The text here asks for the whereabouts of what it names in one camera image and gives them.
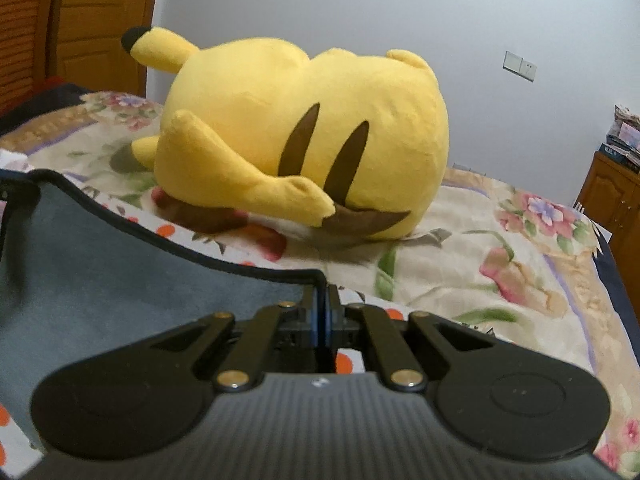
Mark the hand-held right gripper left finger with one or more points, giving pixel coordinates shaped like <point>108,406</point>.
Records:
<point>314,322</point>

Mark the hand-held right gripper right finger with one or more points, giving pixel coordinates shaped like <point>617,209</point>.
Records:
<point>328,320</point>

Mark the grey towel with black edge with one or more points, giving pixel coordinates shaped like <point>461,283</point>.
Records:
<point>100,270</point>

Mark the floral bed sheet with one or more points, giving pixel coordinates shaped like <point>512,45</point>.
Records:
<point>475,260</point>

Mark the yellow plush toy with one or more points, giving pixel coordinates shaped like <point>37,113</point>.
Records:
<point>275,110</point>

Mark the dark blue bedding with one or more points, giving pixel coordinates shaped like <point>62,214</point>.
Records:
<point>622,280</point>
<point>45,102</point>

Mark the wooden cabinet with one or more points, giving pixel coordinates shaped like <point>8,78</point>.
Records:
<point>610,205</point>

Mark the pile of books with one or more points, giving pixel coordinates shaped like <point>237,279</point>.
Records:
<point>625,140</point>

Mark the wooden door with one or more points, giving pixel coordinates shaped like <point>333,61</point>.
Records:
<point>100,20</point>

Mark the wooden louvered panel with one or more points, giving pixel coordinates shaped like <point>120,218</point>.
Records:
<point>20,35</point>

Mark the white wall switch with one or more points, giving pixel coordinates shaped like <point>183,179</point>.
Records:
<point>512,61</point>

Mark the white wall socket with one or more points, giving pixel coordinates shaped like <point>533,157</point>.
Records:
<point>529,69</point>

